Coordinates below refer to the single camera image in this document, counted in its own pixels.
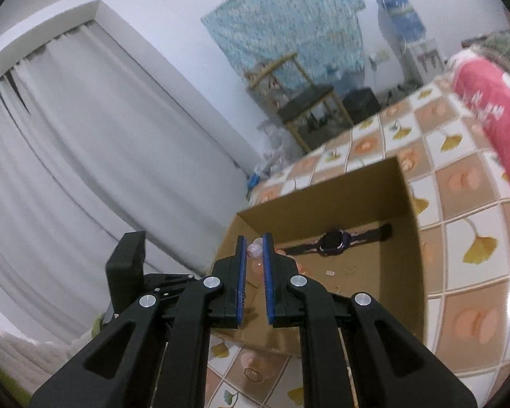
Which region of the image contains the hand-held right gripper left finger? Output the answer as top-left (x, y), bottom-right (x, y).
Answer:
top-left (29, 235), bottom-right (248, 408)

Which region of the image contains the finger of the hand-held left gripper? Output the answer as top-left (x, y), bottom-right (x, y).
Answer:
top-left (143, 273), bottom-right (200, 295)

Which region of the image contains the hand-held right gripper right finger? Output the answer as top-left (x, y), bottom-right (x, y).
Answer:
top-left (261, 233), bottom-right (479, 408)

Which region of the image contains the pale pink beaded bracelet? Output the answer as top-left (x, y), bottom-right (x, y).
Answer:
top-left (246, 238), bottom-right (265, 277)

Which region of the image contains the dark blue smartwatch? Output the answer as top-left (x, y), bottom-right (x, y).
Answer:
top-left (276, 223), bottom-right (392, 258)

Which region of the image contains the large cardboard box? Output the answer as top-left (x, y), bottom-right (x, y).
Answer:
top-left (212, 156), bottom-right (428, 355)

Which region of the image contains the white curtain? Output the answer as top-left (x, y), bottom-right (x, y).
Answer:
top-left (0, 21), bottom-right (256, 349)

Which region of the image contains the white fluffy blanket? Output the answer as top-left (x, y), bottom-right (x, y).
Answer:
top-left (0, 327), bottom-right (83, 392)

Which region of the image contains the clear plastic bag pile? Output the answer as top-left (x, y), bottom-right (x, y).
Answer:
top-left (255, 119), bottom-right (307, 179)

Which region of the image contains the green plush toy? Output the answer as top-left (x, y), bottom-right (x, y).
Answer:
top-left (0, 365), bottom-right (31, 406)

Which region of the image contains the wooden chair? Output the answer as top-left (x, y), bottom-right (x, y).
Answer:
top-left (244, 53), bottom-right (354, 154)

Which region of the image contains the black bag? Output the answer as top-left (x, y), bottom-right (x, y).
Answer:
top-left (342, 87), bottom-right (381, 126)

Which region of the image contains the light blue cloth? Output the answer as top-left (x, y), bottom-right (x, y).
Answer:
top-left (201, 0), bottom-right (366, 94)

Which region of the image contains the red floral blanket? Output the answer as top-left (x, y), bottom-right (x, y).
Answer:
top-left (448, 47), bottom-right (510, 222)

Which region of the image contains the water dispenser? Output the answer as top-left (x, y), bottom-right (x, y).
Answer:
top-left (376, 0), bottom-right (445, 86)

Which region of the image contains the grey green blanket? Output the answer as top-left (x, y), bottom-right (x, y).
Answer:
top-left (461, 30), bottom-right (510, 73)

